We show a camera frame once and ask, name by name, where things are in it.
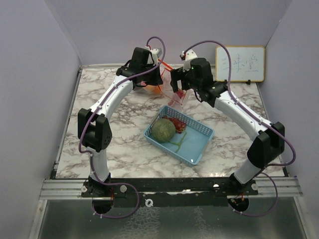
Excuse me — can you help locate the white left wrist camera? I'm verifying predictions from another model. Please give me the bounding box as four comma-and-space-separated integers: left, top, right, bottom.
146, 46, 162, 66

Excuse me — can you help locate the aluminium front rail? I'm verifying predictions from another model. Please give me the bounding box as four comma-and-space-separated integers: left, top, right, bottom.
39, 177, 303, 200

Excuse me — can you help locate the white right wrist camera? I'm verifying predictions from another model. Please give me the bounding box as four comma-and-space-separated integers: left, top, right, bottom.
180, 49, 198, 72

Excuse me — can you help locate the green netted melon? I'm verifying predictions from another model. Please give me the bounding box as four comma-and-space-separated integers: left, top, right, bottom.
151, 119, 175, 143

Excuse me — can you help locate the purple cable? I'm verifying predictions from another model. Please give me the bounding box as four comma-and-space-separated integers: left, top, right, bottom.
180, 40, 297, 216
78, 36, 166, 220

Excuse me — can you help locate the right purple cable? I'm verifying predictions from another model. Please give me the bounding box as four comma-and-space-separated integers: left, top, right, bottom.
180, 40, 297, 216

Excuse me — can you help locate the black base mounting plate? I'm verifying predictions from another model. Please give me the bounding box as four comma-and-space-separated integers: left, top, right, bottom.
81, 177, 258, 208

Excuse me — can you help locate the red grape bunch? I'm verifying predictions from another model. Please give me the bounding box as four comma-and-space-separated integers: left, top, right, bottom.
162, 115, 188, 154

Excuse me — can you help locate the small whiteboard with writing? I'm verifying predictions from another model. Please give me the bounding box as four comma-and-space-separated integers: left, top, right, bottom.
215, 46, 265, 82

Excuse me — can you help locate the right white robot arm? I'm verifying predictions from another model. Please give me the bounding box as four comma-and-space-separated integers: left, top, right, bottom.
170, 58, 285, 195

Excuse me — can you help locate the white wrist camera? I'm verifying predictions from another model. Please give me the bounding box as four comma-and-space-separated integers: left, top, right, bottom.
180, 49, 198, 72
146, 46, 162, 66

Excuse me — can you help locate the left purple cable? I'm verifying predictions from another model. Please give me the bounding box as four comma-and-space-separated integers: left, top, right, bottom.
78, 36, 166, 220

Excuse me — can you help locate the clear bag orange zipper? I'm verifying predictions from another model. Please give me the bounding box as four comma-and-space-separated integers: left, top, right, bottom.
160, 69, 190, 111

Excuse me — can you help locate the clear zip bag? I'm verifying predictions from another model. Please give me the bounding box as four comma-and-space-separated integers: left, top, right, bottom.
134, 63, 173, 95

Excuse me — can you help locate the orange fruit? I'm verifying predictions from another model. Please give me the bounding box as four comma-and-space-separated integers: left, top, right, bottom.
145, 85, 161, 95

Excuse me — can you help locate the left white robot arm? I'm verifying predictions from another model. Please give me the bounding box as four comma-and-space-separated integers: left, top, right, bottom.
77, 46, 165, 197

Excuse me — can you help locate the blue perforated plastic basket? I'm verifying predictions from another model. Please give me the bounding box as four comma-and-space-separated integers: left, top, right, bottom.
144, 106, 215, 167

